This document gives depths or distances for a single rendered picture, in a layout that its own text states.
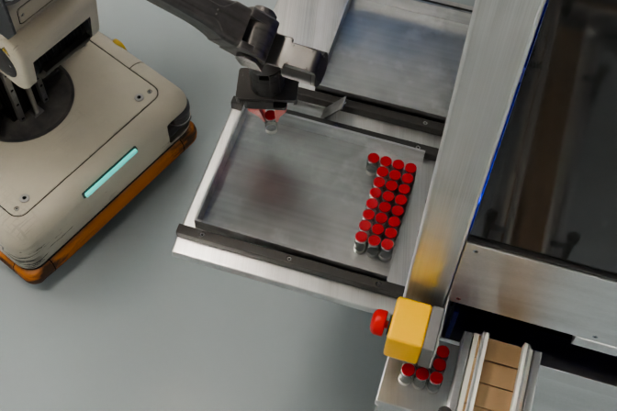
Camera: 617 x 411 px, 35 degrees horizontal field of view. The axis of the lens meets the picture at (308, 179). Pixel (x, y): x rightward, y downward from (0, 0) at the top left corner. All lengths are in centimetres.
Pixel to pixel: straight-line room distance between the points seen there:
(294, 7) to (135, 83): 78
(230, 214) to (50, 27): 63
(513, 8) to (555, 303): 59
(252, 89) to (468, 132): 59
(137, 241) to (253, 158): 99
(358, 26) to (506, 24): 100
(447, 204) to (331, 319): 135
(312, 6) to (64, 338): 113
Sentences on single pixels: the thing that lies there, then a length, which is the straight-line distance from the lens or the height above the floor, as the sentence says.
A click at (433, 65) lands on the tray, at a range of 191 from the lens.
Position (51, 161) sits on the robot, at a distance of 254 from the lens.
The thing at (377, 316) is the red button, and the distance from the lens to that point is 148.
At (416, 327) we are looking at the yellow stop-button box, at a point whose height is 103.
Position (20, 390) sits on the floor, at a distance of 259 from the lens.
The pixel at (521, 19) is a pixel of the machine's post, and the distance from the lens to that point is 97.
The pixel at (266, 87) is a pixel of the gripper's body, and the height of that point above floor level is 109.
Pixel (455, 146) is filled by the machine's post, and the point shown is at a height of 142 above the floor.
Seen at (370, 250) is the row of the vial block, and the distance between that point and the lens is 165.
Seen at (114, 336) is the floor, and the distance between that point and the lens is 259.
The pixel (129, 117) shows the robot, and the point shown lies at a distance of 258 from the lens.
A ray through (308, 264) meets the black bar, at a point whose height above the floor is 90.
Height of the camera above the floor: 237
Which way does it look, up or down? 59 degrees down
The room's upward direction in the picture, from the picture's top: 2 degrees clockwise
